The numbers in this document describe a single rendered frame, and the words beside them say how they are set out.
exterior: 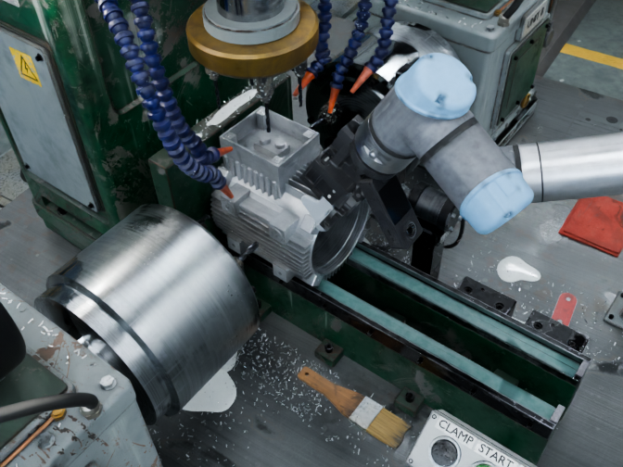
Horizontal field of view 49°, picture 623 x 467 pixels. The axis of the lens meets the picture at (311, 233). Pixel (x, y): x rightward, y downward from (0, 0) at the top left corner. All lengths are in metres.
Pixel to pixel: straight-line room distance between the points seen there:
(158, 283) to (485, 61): 0.75
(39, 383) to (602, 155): 0.68
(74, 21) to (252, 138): 0.32
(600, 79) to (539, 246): 2.10
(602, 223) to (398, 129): 0.81
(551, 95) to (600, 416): 0.88
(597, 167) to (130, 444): 0.64
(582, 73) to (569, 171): 2.62
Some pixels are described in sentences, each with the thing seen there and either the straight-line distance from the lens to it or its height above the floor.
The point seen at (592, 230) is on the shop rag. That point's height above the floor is 0.81.
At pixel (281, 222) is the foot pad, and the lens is 1.03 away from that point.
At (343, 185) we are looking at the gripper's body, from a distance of 0.88.
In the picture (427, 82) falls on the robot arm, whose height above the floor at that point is 1.41.
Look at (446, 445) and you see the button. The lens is 0.83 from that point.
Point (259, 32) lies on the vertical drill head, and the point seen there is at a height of 1.35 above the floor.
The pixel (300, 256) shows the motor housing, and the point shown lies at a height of 1.03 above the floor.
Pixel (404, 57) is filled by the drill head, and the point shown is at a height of 1.16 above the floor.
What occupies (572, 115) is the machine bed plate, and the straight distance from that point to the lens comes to 1.78.
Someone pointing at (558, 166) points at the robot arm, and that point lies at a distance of 0.87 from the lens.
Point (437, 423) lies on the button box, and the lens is 0.84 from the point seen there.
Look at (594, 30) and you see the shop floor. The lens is 3.83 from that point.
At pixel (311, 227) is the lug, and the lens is 1.01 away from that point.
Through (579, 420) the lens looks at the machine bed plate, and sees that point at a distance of 1.22.
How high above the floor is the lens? 1.81
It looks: 46 degrees down
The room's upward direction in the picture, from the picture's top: 2 degrees counter-clockwise
